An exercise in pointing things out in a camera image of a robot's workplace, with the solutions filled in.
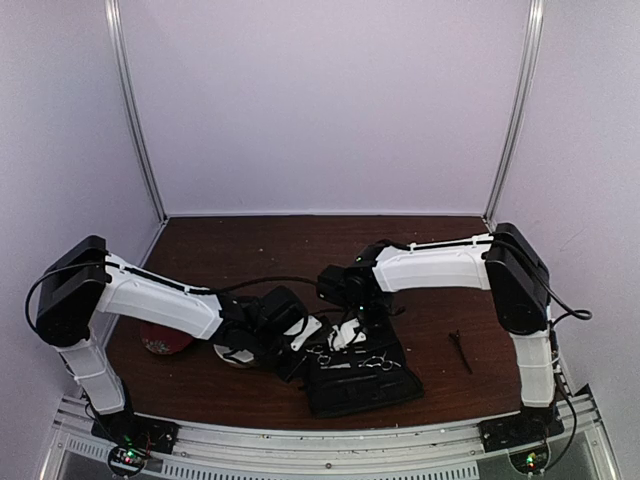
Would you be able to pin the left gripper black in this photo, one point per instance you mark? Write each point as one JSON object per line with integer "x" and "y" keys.
{"x": 290, "y": 371}

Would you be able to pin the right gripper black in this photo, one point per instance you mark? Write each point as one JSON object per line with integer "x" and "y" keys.
{"x": 389, "y": 339}

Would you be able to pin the silver straight scissors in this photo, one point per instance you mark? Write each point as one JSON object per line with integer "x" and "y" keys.
{"x": 379, "y": 362}

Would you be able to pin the silver thinning scissors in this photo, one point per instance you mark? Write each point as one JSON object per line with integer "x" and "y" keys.
{"x": 325, "y": 360}

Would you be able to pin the black zip tool case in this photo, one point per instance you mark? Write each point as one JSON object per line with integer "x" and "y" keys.
{"x": 342, "y": 392}

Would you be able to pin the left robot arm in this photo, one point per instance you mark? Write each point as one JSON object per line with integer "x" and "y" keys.
{"x": 88, "y": 279}

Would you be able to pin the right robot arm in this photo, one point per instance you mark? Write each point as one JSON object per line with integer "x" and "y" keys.
{"x": 501, "y": 262}

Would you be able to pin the black hair clip right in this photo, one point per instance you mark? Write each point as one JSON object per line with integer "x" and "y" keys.
{"x": 455, "y": 338}

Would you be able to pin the white ceramic bowl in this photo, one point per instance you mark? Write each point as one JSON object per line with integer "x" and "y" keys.
{"x": 235, "y": 358}

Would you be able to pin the red floral plate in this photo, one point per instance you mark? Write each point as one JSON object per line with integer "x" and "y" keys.
{"x": 162, "y": 340}

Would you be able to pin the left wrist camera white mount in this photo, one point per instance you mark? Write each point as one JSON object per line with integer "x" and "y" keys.
{"x": 301, "y": 331}

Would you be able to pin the aluminium front rail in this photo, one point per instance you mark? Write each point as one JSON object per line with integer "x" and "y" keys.
{"x": 441, "y": 451}

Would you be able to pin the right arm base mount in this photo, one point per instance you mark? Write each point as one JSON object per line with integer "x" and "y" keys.
{"x": 525, "y": 435}

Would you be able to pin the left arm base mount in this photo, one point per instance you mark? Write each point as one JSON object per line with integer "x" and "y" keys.
{"x": 135, "y": 439}

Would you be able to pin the right aluminium frame post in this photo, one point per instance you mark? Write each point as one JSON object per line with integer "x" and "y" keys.
{"x": 529, "y": 59}

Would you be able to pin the aluminium frame post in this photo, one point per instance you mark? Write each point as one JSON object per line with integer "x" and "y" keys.
{"x": 529, "y": 59}
{"x": 118, "y": 41}

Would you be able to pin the left aluminium frame post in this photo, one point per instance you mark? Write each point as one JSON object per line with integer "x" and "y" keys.
{"x": 118, "y": 41}

